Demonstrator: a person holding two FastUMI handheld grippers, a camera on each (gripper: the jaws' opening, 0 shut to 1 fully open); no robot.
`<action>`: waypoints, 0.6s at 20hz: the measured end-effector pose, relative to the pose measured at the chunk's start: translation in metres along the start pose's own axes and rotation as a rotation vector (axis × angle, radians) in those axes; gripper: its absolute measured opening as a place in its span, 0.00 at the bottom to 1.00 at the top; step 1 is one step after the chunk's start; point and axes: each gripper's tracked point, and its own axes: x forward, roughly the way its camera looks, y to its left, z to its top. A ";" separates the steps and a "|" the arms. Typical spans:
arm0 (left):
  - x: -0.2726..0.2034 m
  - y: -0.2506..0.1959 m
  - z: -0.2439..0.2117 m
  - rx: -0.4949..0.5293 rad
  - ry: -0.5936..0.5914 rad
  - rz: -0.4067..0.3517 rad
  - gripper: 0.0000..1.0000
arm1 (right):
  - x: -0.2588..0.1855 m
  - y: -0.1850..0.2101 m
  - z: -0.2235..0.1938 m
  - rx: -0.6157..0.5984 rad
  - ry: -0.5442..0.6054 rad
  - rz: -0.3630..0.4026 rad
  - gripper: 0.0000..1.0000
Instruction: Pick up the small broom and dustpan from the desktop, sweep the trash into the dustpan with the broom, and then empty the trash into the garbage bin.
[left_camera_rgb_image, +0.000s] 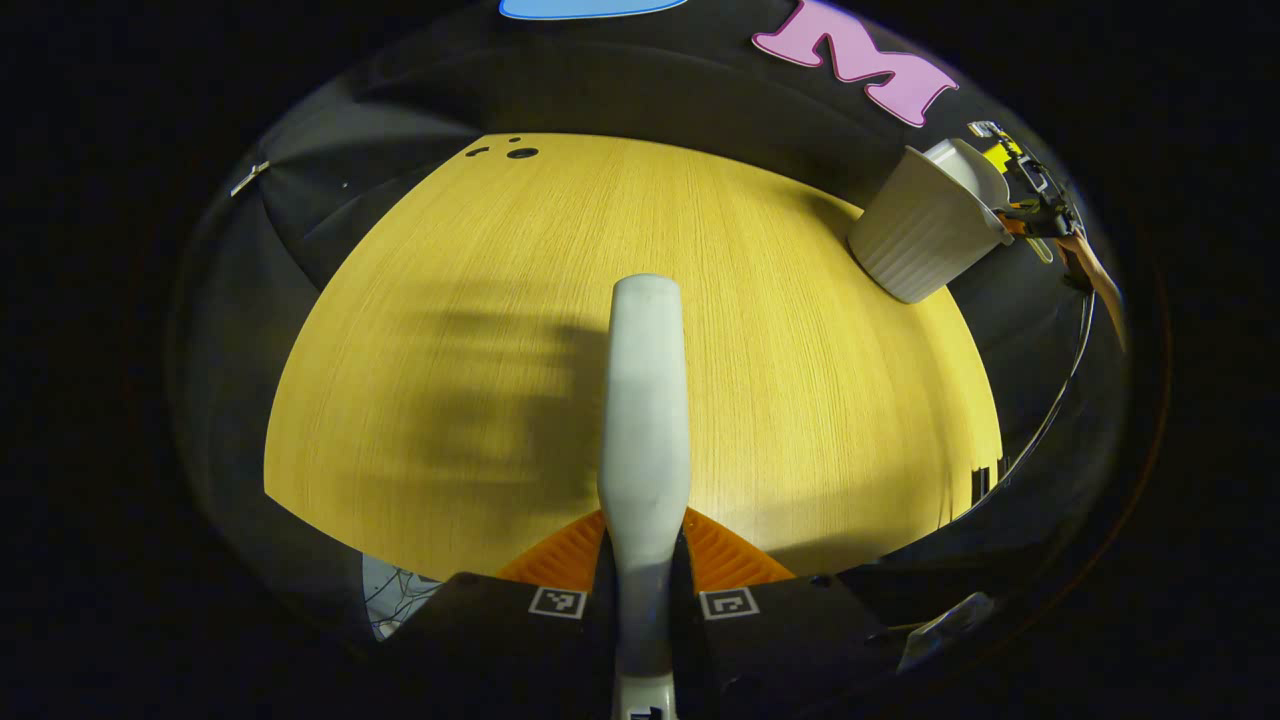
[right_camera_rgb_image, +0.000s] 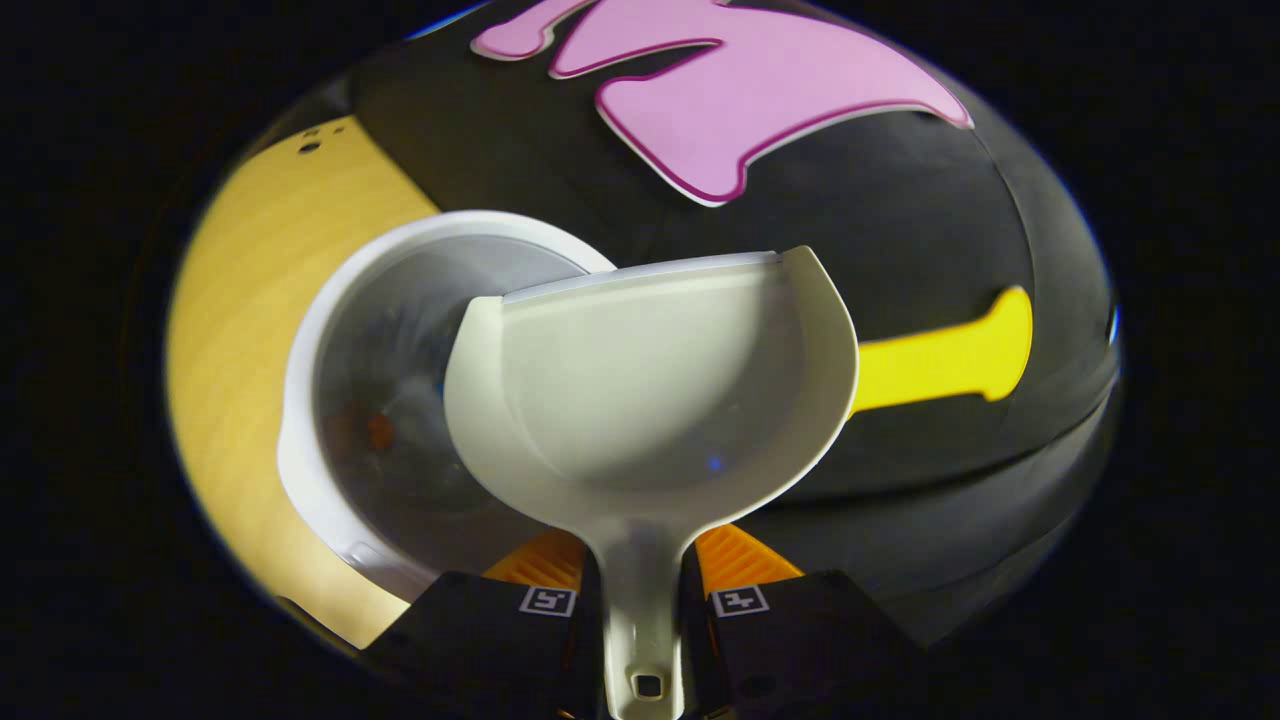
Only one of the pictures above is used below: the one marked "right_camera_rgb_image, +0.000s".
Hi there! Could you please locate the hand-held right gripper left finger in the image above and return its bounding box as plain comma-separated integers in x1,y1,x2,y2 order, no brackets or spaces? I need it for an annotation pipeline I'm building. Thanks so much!
385,528,607,720

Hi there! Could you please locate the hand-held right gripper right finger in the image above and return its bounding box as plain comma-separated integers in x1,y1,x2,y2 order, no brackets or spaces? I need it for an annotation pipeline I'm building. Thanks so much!
683,523,926,720

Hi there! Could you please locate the white ribbed garbage bin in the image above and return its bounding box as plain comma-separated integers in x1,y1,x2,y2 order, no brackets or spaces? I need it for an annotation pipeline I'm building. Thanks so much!
277,210,618,603

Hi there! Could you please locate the orange paper trash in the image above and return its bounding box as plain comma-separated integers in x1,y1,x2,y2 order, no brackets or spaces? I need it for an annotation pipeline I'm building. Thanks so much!
350,405,399,456

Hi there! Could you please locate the white plastic dustpan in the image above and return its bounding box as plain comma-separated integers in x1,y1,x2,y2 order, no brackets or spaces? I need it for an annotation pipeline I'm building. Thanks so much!
443,245,861,720

